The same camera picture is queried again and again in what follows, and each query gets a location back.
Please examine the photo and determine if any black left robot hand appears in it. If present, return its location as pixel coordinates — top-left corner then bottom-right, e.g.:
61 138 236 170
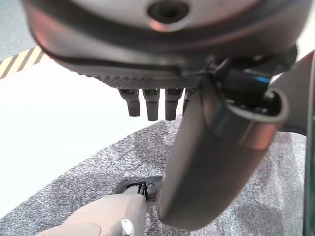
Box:
21 0 310 231

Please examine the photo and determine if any dark robot foot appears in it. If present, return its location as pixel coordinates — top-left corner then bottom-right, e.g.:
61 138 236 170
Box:
115 176 163 202

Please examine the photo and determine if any silver robot leg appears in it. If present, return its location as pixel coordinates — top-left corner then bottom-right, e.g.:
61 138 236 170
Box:
35 193 148 236

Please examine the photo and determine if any dark green upright panel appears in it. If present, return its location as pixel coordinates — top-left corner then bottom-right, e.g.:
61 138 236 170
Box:
303 98 315 236

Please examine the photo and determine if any silver robot body shell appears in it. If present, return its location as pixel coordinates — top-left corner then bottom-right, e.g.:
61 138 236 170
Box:
268 50 315 136

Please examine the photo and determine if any yellow striped floor tape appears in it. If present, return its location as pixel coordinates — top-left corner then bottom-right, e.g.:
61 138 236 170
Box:
0 46 48 80

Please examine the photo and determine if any black cable at thumb root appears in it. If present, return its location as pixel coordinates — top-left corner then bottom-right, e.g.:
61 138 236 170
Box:
209 64 274 99

